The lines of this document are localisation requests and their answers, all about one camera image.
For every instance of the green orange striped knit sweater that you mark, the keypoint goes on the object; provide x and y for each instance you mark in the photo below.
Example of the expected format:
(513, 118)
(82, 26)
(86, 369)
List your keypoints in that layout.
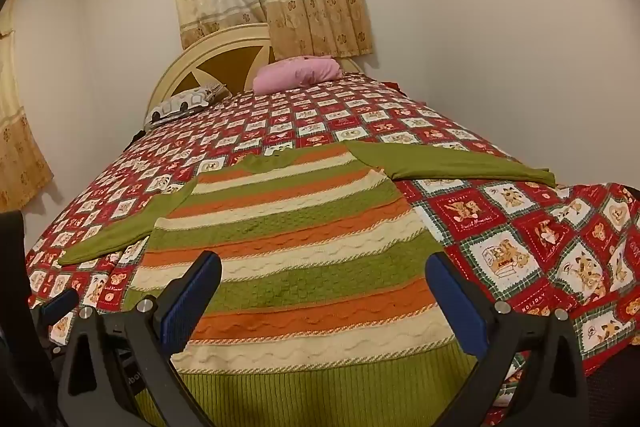
(310, 227)

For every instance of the pink pillow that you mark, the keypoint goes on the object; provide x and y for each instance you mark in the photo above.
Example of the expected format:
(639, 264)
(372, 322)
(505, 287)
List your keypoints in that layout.
(295, 74)

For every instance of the cream round bed headboard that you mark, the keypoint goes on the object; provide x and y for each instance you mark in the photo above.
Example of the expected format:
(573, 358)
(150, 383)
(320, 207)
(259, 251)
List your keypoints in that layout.
(220, 52)

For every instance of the white patterned pillow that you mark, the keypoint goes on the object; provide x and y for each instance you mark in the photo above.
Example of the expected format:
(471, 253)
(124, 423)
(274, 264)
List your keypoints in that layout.
(180, 104)

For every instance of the beige floral side curtain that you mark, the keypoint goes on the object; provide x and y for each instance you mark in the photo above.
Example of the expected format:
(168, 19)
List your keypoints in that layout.
(20, 147)

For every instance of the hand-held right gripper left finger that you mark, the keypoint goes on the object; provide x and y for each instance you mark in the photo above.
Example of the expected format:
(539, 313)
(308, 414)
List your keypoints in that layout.
(192, 294)

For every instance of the red checked printed blanket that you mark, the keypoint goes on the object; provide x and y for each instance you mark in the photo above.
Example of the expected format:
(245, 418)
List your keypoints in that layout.
(350, 117)

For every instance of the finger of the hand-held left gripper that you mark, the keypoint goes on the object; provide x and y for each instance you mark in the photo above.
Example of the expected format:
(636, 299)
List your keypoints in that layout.
(60, 304)

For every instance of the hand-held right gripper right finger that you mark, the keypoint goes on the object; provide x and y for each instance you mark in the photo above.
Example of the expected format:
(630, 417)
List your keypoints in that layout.
(462, 302)

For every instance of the red cloth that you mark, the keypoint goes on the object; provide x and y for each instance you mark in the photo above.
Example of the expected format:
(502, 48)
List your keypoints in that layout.
(395, 85)

